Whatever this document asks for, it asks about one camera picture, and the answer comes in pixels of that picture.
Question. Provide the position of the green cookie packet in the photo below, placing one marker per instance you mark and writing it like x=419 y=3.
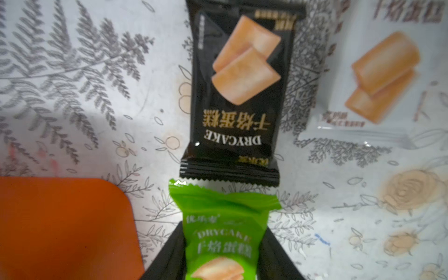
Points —
x=222 y=231

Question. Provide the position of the black cookie packet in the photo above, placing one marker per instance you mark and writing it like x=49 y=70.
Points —
x=240 y=66

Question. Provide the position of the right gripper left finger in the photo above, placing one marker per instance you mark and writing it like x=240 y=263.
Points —
x=170 y=263

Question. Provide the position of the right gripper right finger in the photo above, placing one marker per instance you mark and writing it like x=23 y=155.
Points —
x=274 y=263

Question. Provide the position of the white cookie packet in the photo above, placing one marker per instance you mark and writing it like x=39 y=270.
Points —
x=379 y=59

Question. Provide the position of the orange storage box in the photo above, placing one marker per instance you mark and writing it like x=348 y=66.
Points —
x=67 y=229

